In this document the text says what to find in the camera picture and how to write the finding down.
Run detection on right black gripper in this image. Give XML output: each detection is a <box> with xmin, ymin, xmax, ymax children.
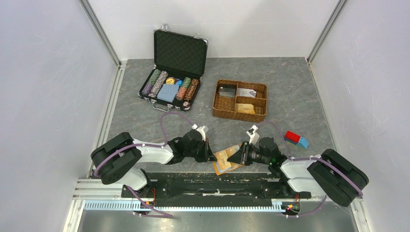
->
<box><xmin>226</xmin><ymin>141</ymin><xmax>270</xmax><ymax>166</ymax></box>

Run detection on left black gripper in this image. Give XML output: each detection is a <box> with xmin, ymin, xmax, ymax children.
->
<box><xmin>185</xmin><ymin>138</ymin><xmax>217</xmax><ymax>163</ymax></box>

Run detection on orange card holder wallet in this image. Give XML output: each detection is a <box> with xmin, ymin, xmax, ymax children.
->
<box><xmin>213</xmin><ymin>143</ymin><xmax>242</xmax><ymax>175</ymax></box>

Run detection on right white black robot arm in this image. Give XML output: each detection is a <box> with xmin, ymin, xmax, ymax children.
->
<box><xmin>227</xmin><ymin>137</ymin><xmax>369</xmax><ymax>207</ymax></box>

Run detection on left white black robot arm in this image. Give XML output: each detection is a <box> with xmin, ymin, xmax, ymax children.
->
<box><xmin>90</xmin><ymin>126</ymin><xmax>216</xmax><ymax>197</ymax></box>

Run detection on tan card in basket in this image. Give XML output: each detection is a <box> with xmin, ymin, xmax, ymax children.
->
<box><xmin>235</xmin><ymin>103</ymin><xmax>256</xmax><ymax>114</ymax></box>

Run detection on black card deck box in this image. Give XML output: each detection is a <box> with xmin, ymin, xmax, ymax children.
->
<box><xmin>218</xmin><ymin>84</ymin><xmax>236</xmax><ymax>98</ymax></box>

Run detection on blue playing card deck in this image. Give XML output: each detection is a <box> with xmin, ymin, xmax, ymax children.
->
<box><xmin>157</xmin><ymin>84</ymin><xmax>179</xmax><ymax>102</ymax></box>

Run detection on red blue toy block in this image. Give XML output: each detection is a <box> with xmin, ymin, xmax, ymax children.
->
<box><xmin>284</xmin><ymin>130</ymin><xmax>309</xmax><ymax>149</ymax></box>

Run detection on woven brown basket tray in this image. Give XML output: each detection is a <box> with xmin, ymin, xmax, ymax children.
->
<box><xmin>212</xmin><ymin>79</ymin><xmax>268</xmax><ymax>122</ymax></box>

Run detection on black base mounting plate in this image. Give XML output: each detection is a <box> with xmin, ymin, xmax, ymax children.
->
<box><xmin>118</xmin><ymin>173</ymin><xmax>312</xmax><ymax>208</ymax></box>

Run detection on loose poker chip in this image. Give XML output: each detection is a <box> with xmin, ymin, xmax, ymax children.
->
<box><xmin>182</xmin><ymin>101</ymin><xmax>190</xmax><ymax>109</ymax></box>

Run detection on green orange chip stack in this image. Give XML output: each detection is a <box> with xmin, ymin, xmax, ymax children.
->
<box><xmin>176</xmin><ymin>77</ymin><xmax>191</xmax><ymax>101</ymax></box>

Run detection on brown black chip stack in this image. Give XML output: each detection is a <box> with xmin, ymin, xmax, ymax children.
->
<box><xmin>184</xmin><ymin>79</ymin><xmax>200</xmax><ymax>101</ymax></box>

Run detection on yellow blue loose chips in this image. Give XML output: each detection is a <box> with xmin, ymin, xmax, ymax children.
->
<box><xmin>165</xmin><ymin>77</ymin><xmax>183</xmax><ymax>87</ymax></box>

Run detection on pink grey chip stack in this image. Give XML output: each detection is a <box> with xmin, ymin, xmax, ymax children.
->
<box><xmin>148</xmin><ymin>71</ymin><xmax>168</xmax><ymax>98</ymax></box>

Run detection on purple green chip stack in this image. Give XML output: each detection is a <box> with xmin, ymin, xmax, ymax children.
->
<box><xmin>142</xmin><ymin>69</ymin><xmax>161</xmax><ymax>95</ymax></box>

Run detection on black poker chip case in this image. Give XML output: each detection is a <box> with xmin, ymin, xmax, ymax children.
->
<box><xmin>138</xmin><ymin>24</ymin><xmax>208</xmax><ymax>112</ymax></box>

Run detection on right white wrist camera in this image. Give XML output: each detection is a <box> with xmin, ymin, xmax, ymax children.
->
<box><xmin>246</xmin><ymin>125</ymin><xmax>260</xmax><ymax>145</ymax></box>

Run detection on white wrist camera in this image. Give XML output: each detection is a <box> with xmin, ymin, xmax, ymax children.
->
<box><xmin>246</xmin><ymin>125</ymin><xmax>260</xmax><ymax>145</ymax></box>
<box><xmin>191</xmin><ymin>124</ymin><xmax>208</xmax><ymax>141</ymax></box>

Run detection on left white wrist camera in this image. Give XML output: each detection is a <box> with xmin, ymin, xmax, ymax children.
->
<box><xmin>191</xmin><ymin>124</ymin><xmax>208</xmax><ymax>141</ymax></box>

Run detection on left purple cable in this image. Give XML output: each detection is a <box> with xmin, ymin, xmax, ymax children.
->
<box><xmin>93</xmin><ymin>112</ymin><xmax>197</xmax><ymax>177</ymax></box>

